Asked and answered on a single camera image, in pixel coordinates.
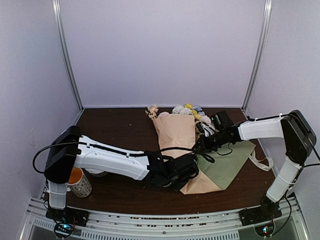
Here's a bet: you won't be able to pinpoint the blue flower stem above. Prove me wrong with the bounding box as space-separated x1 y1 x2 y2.
192 105 206 117

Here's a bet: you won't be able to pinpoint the pink rose stem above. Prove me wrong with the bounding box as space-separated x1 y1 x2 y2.
172 105 192 115
200 115 213 127

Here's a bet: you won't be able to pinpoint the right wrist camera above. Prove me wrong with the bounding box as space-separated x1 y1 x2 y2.
195 121 216 137

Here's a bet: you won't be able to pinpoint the white printed ribbon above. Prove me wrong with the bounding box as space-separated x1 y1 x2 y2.
248 150 274 172

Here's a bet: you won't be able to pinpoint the aluminium front rail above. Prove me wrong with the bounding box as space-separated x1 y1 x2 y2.
23 194 305 240

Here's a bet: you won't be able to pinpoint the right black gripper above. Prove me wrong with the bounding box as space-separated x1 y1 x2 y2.
192 129 227 153

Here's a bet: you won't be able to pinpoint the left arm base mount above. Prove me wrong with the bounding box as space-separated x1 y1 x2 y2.
45 207 89 239

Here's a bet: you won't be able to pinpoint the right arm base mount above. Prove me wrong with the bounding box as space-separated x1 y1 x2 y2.
238 206 282 238

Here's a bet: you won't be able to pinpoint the left aluminium frame post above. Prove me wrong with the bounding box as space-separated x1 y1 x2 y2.
52 0 84 111

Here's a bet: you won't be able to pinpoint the aluminium frame post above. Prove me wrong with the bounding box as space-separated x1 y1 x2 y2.
241 0 273 113
52 0 84 111

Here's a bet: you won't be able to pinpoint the patterned mug with orange inside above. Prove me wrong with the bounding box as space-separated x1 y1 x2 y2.
67 167 92 198

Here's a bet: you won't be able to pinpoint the pink and green wrapping paper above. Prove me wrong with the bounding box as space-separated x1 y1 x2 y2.
152 114 257 196

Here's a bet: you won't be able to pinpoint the white scalloped bowl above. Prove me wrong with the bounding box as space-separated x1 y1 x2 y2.
87 169 108 178

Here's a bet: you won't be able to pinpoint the yellow flower stem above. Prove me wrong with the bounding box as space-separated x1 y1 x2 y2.
184 103 202 121

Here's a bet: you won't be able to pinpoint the cream yellow rose spray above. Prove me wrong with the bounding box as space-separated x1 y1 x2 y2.
158 111 170 118

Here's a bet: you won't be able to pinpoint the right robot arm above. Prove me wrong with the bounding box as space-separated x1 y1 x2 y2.
195 109 317 221

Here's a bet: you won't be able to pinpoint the peach blossom stem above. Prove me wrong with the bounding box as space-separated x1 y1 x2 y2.
145 104 159 120

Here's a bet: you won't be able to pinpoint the right aluminium frame post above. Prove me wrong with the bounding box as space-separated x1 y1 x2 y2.
241 0 273 113

